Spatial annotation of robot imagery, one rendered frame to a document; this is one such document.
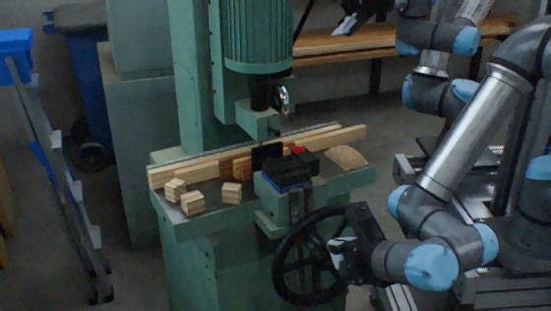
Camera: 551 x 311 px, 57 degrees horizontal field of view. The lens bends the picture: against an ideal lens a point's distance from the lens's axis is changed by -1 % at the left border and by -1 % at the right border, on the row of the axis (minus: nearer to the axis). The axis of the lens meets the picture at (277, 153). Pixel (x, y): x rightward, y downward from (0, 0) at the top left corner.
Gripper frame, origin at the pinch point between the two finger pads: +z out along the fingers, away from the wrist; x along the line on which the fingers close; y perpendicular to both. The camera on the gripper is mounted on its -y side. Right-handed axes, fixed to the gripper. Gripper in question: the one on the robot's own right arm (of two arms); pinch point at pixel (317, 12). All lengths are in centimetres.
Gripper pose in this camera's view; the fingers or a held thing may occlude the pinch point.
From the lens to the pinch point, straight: 131.6
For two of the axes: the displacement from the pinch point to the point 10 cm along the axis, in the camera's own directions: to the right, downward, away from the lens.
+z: -8.8, 2.2, -4.2
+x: 3.8, 8.7, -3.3
